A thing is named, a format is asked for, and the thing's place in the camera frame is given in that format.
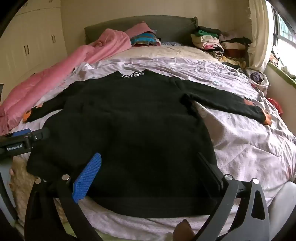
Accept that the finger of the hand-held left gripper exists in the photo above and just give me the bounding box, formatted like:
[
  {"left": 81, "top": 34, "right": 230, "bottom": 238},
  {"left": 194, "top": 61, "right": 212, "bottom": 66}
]
[
  {"left": 28, "top": 127, "right": 51, "bottom": 146},
  {"left": 8, "top": 128, "right": 32, "bottom": 138}
]

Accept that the beige fuzzy blanket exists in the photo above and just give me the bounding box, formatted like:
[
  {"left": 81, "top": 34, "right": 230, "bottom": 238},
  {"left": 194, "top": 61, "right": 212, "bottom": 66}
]
[{"left": 10, "top": 159, "right": 61, "bottom": 224}]

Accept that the grey-green bed headboard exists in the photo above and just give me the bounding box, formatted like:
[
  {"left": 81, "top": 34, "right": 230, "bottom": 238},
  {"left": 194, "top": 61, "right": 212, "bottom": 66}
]
[{"left": 84, "top": 15, "right": 199, "bottom": 46}]

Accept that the red plastic bag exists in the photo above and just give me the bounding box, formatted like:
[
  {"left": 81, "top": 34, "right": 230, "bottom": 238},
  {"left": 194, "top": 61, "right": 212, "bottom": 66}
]
[{"left": 268, "top": 97, "right": 284, "bottom": 116}]

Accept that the window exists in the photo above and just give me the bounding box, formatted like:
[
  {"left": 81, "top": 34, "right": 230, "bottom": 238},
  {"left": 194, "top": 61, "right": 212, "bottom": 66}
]
[{"left": 270, "top": 5, "right": 296, "bottom": 49}]

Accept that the bag of clothes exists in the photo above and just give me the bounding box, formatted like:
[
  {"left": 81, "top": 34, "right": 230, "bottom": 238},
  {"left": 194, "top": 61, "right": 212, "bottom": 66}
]
[{"left": 245, "top": 67, "right": 270, "bottom": 90}]

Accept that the cream bed sheet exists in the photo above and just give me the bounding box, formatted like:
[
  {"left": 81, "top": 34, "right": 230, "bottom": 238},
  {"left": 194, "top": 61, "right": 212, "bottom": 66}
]
[{"left": 115, "top": 44, "right": 218, "bottom": 65}]

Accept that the pink folded cloth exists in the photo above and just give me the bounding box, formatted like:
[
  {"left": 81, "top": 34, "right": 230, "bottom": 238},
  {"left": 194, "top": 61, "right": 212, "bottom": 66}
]
[{"left": 125, "top": 21, "right": 158, "bottom": 39}]

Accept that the lilac printed bed sheet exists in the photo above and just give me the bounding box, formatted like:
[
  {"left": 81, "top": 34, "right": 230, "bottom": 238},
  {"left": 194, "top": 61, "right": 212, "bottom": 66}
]
[{"left": 14, "top": 57, "right": 296, "bottom": 240}]

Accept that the pink quilt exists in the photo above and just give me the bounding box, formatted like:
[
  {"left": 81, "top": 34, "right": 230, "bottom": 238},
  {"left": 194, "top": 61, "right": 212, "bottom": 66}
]
[{"left": 0, "top": 29, "right": 132, "bottom": 136}]

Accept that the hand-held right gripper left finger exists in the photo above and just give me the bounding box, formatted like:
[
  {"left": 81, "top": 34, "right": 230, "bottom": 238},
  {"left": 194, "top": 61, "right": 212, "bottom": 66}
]
[{"left": 24, "top": 152, "right": 102, "bottom": 241}]

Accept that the stack of striped folded clothes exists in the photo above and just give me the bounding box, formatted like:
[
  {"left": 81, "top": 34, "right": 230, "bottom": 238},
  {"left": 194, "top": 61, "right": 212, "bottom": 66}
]
[{"left": 130, "top": 31, "right": 162, "bottom": 47}]

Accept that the green windowsill cover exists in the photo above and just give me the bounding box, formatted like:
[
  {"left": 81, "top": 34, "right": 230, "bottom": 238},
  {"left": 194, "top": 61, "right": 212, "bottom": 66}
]
[{"left": 268, "top": 62, "right": 296, "bottom": 89}]

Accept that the cream curtain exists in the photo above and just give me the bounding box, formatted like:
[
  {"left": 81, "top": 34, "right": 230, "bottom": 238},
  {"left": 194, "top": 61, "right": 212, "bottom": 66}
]
[{"left": 247, "top": 0, "right": 271, "bottom": 73}]

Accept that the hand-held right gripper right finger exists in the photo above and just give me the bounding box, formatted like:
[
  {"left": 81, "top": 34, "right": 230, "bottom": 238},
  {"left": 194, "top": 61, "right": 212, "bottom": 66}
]
[{"left": 195, "top": 152, "right": 271, "bottom": 241}]

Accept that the pile of assorted clothes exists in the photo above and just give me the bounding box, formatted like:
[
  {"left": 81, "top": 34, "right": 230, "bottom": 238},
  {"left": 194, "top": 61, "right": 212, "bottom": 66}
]
[{"left": 190, "top": 26, "right": 253, "bottom": 70}]

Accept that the black sweater with orange patches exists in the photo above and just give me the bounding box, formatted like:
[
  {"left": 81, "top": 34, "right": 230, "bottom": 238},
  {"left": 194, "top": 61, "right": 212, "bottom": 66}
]
[{"left": 23, "top": 69, "right": 272, "bottom": 219}]

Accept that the cream wardrobe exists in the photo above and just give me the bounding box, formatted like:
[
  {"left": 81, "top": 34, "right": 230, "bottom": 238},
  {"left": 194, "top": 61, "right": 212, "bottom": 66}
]
[{"left": 0, "top": 0, "right": 68, "bottom": 103}]

